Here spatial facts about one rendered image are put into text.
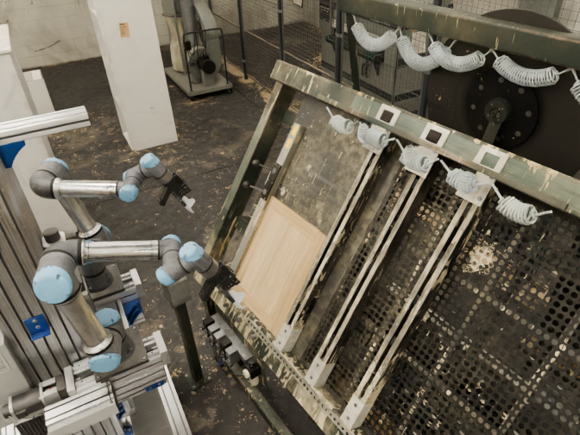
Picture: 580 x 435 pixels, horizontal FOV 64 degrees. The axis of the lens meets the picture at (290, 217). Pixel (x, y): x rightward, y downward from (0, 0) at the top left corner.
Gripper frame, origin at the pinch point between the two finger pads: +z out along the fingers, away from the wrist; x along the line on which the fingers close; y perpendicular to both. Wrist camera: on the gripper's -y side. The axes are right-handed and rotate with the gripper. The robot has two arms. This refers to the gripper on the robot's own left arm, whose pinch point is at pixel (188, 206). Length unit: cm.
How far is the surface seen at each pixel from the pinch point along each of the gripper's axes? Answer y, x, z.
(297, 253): 28, -46, 29
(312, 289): 23, -69, 29
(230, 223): 8.7, 8.0, 32.9
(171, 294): -40, -6, 34
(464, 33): 140, -50, -15
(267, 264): 12.3, -33.2, 34.9
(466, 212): 83, -107, 3
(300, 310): 13, -70, 34
